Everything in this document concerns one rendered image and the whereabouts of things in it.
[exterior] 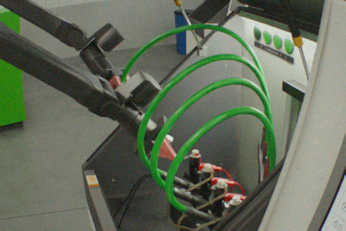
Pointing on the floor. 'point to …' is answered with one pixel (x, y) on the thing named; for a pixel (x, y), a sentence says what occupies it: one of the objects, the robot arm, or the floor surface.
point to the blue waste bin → (181, 32)
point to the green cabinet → (11, 83)
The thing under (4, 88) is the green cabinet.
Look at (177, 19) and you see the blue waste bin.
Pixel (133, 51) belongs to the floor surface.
